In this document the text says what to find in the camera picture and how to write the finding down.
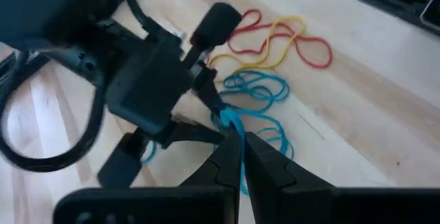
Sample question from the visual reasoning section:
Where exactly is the black aluminium table frame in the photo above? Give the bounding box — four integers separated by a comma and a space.
309, 0, 440, 38

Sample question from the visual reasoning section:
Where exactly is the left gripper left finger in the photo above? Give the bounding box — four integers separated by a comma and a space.
179, 131, 244, 224

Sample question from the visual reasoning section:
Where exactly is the red rubber band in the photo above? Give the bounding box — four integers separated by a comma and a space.
226, 9, 333, 69

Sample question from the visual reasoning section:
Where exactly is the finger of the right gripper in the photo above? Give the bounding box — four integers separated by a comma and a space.
195, 64, 230, 115
161, 122, 226, 149

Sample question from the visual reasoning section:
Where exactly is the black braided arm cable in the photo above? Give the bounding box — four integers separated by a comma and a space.
0, 52, 106, 173

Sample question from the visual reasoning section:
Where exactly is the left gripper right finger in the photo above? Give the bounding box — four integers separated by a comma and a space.
245, 131, 336, 224

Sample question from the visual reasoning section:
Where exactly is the teal rubber band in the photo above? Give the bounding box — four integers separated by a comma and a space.
219, 71, 292, 112
140, 109, 295, 197

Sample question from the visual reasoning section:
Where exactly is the yellow rubber band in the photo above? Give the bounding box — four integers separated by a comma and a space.
208, 15, 307, 77

